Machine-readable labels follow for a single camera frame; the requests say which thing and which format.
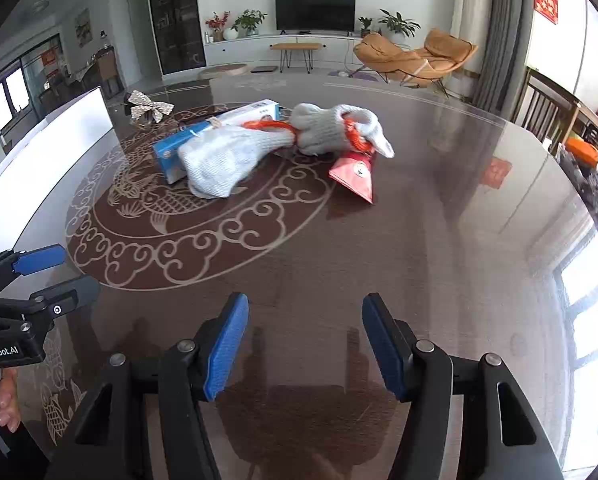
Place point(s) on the red wall hanging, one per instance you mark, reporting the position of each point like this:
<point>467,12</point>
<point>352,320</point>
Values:
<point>546,2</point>

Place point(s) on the grey curtain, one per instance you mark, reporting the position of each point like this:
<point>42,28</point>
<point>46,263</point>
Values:
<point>506,35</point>

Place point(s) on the silver bow hair clip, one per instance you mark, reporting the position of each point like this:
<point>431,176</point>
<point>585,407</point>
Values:
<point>151,105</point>

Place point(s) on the round floor cushion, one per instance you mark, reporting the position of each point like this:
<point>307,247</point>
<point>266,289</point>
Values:
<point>224,71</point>

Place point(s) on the white television cabinet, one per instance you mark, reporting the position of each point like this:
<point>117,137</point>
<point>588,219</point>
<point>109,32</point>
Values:
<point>239,50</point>

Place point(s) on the white storage container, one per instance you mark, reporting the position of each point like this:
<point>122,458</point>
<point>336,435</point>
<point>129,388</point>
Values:
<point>39,160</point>

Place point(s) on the white medicine box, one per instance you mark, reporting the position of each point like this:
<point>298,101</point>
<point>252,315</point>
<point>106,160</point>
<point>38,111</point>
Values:
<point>249,110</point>

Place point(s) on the wooden chair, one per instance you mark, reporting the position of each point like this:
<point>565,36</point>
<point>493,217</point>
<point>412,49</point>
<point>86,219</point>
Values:
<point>544,105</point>

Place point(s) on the white round vase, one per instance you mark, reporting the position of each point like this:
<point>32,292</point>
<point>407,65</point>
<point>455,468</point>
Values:
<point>230,34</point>

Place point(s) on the wall picture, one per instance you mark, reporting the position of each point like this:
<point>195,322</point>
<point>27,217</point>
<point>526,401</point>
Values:
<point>83,27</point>

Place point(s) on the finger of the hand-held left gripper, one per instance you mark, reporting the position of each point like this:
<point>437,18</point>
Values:
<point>39,260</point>
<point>64,295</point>

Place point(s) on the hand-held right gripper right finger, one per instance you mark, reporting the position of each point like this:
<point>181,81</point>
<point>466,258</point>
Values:
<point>384,345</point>

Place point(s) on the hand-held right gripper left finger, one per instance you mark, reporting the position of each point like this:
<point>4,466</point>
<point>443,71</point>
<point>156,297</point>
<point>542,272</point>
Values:
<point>226,345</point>

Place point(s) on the wooden bench black legs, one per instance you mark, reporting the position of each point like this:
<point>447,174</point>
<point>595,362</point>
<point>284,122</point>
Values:
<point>296,46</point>

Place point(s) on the person's left hand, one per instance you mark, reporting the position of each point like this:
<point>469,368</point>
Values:
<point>8,400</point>

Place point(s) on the white knit glove orange cuff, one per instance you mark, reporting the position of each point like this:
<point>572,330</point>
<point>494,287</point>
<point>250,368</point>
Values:
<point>321,127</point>
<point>224,160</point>
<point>379,135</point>

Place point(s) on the orange box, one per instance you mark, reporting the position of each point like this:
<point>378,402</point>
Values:
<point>581,150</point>

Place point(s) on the orange lounge chair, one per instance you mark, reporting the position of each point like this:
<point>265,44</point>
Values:
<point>409,57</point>

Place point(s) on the bushy green potted plant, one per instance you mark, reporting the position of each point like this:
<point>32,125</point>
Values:
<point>249,21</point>

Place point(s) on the cream patterned curtain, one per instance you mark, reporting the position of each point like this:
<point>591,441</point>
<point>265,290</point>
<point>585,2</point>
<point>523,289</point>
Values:
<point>471,20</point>

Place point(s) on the blue medicine box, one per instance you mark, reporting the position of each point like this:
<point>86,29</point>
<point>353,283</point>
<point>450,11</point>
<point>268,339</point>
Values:
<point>166,157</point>

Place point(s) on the black television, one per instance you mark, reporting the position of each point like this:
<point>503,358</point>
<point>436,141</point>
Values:
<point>315,11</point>

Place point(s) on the red flower plant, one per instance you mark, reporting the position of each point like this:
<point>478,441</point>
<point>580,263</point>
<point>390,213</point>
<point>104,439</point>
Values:
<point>218,24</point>

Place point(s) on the broad-leaf potted plant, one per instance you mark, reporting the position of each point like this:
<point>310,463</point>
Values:
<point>399,24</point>

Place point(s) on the dark glass display cabinet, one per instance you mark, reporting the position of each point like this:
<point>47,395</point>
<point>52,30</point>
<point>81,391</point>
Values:
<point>174,15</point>

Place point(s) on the small potted plant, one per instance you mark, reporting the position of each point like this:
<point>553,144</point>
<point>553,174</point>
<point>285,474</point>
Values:
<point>365,25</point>

